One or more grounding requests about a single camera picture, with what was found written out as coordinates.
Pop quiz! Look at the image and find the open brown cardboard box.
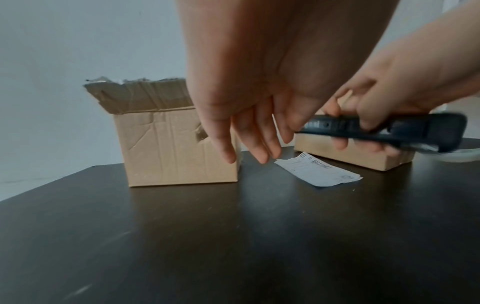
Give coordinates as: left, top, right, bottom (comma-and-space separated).
83, 76, 242, 188

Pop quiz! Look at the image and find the white paper shipping label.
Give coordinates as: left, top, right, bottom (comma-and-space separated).
274, 152, 364, 188

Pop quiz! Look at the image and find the flat brown cardboard box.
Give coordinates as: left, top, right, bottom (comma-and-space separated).
293, 89, 416, 172

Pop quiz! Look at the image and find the person's right hand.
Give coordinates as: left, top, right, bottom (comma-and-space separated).
322, 28, 480, 157

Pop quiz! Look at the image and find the dark blue utility knife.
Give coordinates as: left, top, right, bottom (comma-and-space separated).
296, 112, 469, 153

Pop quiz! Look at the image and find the person's left hand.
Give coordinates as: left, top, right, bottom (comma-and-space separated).
176, 0, 400, 165

